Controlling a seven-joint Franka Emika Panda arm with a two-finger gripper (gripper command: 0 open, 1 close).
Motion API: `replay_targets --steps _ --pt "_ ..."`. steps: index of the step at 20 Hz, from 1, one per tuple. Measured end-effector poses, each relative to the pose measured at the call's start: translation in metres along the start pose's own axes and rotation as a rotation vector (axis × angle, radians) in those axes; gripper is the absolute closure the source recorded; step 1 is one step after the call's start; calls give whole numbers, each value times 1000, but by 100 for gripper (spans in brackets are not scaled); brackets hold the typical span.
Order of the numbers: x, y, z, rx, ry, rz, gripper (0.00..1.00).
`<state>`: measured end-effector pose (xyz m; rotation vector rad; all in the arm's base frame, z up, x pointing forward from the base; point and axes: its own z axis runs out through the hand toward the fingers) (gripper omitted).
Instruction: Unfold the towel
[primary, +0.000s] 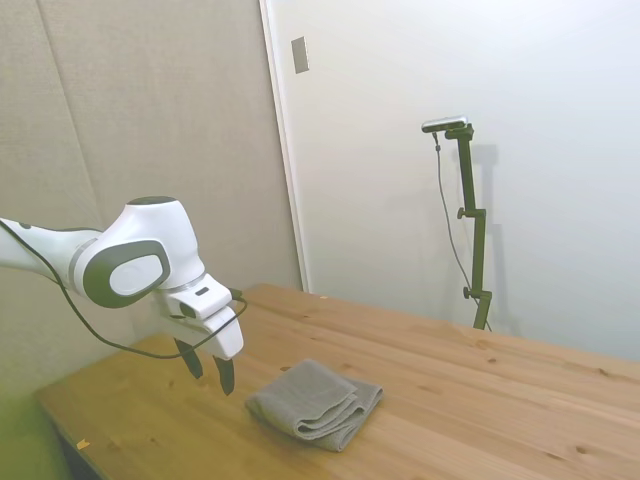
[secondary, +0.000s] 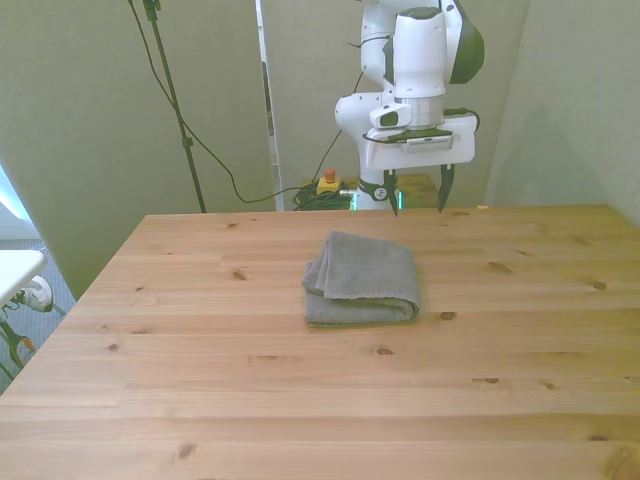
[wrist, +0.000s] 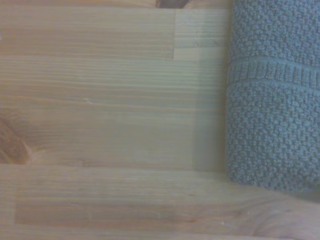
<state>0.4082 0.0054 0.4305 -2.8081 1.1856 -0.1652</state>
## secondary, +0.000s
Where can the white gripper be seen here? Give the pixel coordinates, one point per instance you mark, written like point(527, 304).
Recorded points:
point(425, 157)

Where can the grey towel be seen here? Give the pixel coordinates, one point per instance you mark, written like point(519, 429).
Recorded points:
point(360, 270)

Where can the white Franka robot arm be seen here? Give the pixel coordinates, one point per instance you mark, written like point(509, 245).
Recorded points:
point(420, 50)

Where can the yellow emergency stop box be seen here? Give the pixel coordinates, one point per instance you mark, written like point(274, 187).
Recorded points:
point(327, 186)

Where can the black tripod pole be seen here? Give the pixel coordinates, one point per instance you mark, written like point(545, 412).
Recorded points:
point(187, 142)

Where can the white round device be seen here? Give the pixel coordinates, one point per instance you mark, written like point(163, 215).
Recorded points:
point(37, 295)

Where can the white side table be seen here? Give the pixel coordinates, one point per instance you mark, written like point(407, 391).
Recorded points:
point(17, 270)

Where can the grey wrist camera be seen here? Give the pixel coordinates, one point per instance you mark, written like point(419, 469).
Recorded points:
point(427, 142)

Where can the white vertical wall strip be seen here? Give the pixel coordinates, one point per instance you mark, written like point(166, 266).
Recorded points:
point(272, 125)

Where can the black frame with orange tip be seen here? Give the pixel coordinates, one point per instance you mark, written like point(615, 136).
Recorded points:
point(12, 345)

